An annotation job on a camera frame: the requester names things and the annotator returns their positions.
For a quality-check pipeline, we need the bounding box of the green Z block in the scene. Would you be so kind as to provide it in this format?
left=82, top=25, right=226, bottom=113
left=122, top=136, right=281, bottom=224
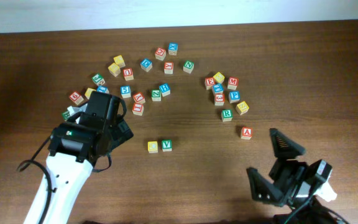
left=151, top=90, right=162, bottom=101

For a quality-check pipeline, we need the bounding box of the blue I block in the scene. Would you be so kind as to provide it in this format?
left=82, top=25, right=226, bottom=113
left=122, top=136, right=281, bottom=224
left=212, top=83, right=224, bottom=95

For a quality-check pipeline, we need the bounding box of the red 6 block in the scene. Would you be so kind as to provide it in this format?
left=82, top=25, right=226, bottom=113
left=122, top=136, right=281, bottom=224
left=69, top=91, right=84, bottom=105

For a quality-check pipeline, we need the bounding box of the blue H block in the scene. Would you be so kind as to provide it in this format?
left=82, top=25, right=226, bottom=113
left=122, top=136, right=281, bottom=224
left=159, top=83, right=171, bottom=97

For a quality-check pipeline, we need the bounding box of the red E block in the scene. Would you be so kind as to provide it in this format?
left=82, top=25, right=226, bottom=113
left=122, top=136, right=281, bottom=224
left=204, top=77, right=216, bottom=90

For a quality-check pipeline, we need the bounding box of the blue 5 block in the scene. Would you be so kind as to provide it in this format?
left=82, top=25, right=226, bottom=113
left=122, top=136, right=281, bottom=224
left=120, top=85, right=132, bottom=98

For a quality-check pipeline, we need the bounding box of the red M block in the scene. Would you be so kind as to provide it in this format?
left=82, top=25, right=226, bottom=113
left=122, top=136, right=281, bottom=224
left=227, top=77, right=239, bottom=90

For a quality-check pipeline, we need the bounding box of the blue P block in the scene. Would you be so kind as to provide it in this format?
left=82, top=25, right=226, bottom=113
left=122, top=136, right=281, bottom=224
left=229, top=91, right=240, bottom=103

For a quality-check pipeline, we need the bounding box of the red A block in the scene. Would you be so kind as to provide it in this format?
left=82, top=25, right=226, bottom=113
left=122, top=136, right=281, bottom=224
left=241, top=127, right=253, bottom=140

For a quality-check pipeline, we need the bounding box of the red C block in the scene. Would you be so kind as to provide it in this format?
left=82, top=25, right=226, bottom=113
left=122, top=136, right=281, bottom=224
left=155, top=47, right=167, bottom=61

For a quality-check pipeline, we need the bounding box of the blue block left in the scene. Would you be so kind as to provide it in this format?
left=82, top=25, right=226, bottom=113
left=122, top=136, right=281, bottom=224
left=96, top=86, right=109, bottom=93

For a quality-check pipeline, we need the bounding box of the red U block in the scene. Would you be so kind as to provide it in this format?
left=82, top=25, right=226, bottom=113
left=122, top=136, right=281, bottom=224
left=122, top=68, right=134, bottom=81

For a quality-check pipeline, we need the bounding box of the yellow block upper left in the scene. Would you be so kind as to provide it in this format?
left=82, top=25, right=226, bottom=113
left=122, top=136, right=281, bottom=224
left=113, top=55, right=126, bottom=68

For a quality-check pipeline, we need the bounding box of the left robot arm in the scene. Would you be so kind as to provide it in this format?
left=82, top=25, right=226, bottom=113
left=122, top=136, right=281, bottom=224
left=17, top=91, right=134, bottom=223

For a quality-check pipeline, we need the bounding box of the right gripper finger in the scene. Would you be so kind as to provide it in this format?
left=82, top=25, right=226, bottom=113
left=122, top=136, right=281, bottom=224
left=269, top=128, right=306, bottom=159
left=247, top=167, right=283, bottom=204

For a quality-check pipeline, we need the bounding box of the red 3 block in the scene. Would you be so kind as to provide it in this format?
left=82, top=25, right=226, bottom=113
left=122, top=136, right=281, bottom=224
left=214, top=93, right=225, bottom=106

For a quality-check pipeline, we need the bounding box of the yellow C block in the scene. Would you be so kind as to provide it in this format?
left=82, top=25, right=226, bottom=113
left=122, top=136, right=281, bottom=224
left=147, top=141, right=158, bottom=153

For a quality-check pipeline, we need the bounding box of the green R block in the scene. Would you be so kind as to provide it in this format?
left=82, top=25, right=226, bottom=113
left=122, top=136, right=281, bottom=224
left=221, top=110, right=233, bottom=122

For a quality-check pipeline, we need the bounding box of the blue D block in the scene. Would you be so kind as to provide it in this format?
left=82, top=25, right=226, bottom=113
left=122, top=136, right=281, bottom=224
left=140, top=58, right=152, bottom=72

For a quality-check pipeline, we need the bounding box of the red Y block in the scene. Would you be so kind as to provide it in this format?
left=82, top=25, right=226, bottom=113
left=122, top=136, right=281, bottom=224
left=132, top=92, right=145, bottom=104

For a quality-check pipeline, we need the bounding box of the yellow block near E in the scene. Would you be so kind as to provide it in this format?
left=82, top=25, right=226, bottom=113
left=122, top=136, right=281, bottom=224
left=213, top=72, right=225, bottom=84

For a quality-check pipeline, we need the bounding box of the green N block upper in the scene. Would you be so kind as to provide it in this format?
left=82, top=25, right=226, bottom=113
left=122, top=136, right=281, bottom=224
left=183, top=60, right=195, bottom=73

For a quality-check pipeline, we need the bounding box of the yellow S block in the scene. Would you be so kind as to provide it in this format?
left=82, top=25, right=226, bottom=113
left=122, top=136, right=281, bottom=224
left=236, top=101, right=249, bottom=115

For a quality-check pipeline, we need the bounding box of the green B block outer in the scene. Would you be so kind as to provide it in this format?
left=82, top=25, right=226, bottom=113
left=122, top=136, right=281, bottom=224
left=62, top=111, right=70, bottom=121

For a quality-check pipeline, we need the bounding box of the green J block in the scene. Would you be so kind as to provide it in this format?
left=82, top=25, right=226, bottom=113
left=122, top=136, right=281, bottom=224
left=91, top=73, right=105, bottom=86

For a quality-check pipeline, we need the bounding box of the green V block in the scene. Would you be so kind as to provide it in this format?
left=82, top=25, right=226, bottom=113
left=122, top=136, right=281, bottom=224
left=162, top=139, right=172, bottom=152

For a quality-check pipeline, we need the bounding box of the blue X block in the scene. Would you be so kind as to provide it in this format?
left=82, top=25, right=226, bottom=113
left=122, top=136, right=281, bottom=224
left=168, top=42, right=178, bottom=55

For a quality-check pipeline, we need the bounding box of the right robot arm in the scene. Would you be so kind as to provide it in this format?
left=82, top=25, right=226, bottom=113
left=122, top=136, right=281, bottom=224
left=247, top=128, right=347, bottom=224

